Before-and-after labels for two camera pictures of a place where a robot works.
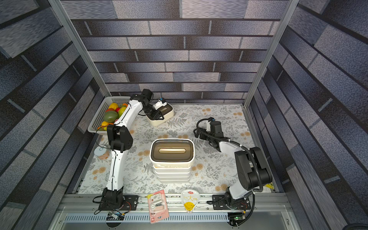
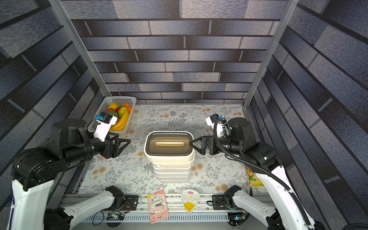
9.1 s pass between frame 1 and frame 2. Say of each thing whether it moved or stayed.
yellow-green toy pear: stayed
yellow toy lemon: stayed
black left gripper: moved
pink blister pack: stayed
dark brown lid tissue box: moved
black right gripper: moved
